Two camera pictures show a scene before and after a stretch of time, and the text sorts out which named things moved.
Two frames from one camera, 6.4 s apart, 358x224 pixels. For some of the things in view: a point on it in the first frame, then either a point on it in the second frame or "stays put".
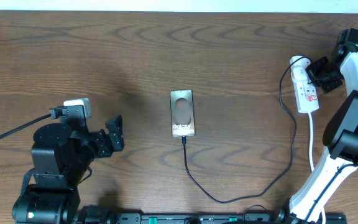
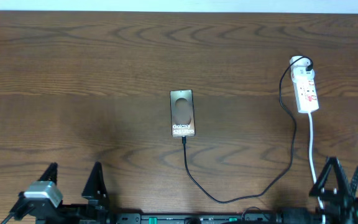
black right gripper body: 325,74 to 342,214
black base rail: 101,214 stays put
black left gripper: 106,147 to 97,196
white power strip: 305,94 stays put
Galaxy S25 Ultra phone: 183,117 stays put
